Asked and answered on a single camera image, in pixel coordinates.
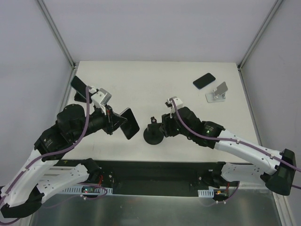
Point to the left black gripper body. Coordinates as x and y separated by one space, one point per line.
110 122

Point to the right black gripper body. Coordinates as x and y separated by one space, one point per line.
164 128

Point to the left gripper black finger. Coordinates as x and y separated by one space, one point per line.
115 124
116 117

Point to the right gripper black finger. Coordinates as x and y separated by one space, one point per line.
164 120
162 131

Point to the black round-base phone holder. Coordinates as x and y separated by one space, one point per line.
152 134

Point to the silver metal phone stand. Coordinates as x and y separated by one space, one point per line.
218 94

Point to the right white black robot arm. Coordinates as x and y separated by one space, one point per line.
272 168

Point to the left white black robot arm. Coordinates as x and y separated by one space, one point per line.
26 193

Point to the black stand far left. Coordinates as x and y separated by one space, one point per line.
79 98

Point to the blue phone top right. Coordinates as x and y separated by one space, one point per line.
204 80

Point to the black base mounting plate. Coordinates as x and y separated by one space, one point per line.
182 179

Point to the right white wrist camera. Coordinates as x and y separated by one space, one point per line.
174 103

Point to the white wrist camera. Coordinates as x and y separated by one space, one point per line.
174 103
100 98

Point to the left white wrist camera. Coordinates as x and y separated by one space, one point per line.
100 98

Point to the right white cable duct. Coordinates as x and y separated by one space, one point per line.
209 193

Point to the white cable duct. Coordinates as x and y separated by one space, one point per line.
87 190
209 193

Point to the left white cable duct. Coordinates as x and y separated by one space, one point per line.
87 190

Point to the right aluminium frame post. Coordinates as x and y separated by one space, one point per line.
255 41

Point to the aluminium frame post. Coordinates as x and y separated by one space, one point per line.
255 41
56 34

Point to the left aluminium frame post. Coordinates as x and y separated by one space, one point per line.
56 34

